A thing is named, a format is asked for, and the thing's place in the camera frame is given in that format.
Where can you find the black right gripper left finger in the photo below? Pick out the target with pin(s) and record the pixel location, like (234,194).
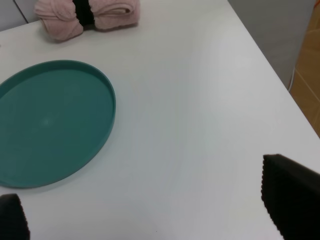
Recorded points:
(13,222)

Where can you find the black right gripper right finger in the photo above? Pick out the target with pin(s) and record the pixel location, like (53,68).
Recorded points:
(291,195)

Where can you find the cardboard box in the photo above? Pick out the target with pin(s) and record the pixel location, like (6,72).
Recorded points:
(306,84)

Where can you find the teal round plate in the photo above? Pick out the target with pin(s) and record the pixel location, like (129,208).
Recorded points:
(55,117)

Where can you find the pink rolled towel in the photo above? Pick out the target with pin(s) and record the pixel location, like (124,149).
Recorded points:
(66,19)

